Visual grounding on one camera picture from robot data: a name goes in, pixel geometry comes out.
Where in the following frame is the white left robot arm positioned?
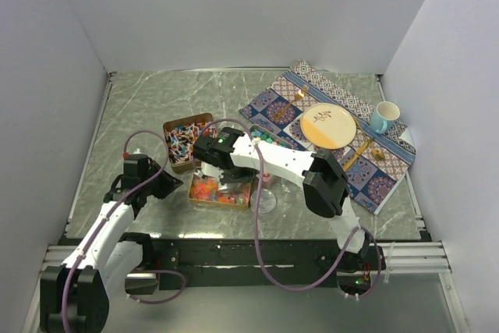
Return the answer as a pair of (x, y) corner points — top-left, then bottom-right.
(40, 154), (182, 332)

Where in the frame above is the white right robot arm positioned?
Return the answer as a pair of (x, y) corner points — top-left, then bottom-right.
(193, 127), (369, 270)

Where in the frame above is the pink tin with star candies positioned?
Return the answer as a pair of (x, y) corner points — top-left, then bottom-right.
(249, 124), (295, 150)

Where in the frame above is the gold tin with lollipops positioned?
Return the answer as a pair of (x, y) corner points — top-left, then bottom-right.
(163, 112), (214, 173)

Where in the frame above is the gold tin with gummy stars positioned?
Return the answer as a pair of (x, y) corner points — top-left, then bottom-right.
(188, 175), (252, 211)

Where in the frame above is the clear jar lid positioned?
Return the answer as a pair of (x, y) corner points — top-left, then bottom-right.
(249, 189), (277, 214)

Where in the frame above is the clear plastic candy jar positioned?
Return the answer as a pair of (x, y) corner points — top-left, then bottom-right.
(281, 179), (303, 202)

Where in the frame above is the gold fork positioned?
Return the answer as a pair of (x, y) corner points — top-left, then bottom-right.
(274, 85), (309, 119)

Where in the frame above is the cream yellow plate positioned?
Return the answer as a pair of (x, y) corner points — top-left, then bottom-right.
(299, 103), (356, 150)

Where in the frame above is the gold knife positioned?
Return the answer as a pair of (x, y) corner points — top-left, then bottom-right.
(342, 114), (375, 170)

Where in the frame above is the patterned placemat cloth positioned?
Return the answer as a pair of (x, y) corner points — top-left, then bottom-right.
(240, 61), (416, 215)

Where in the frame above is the light blue mug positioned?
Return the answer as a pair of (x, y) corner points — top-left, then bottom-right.
(370, 101), (401, 134)

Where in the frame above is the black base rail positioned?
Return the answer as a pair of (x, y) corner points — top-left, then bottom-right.
(58, 231), (434, 299)

